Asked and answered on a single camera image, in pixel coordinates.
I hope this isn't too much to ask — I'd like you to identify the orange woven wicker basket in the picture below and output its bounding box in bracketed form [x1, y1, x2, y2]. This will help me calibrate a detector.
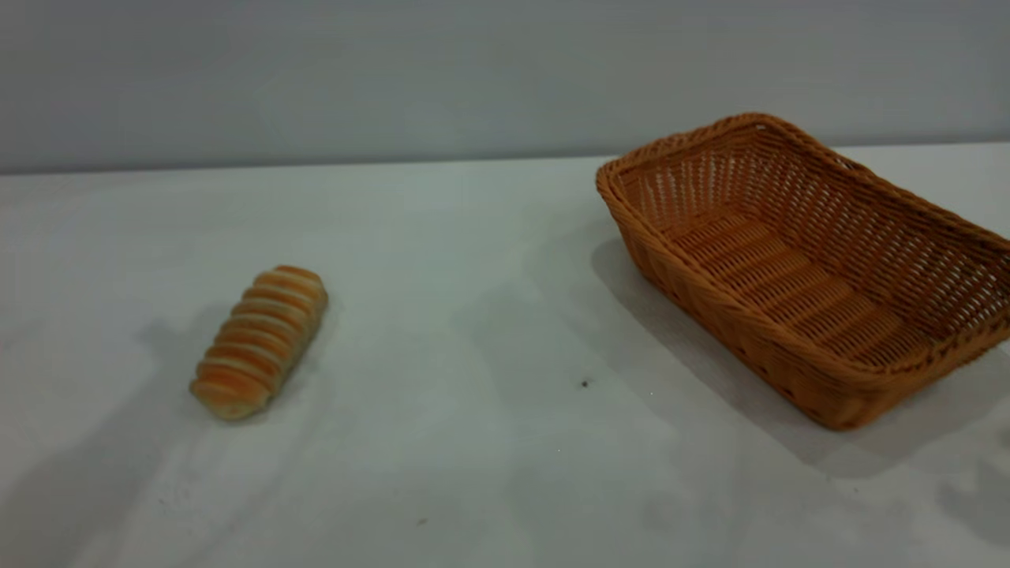
[596, 113, 1010, 431]

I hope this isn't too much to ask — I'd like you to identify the striped orange bread roll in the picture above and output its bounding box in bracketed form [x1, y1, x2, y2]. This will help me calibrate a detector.
[189, 265, 329, 421]

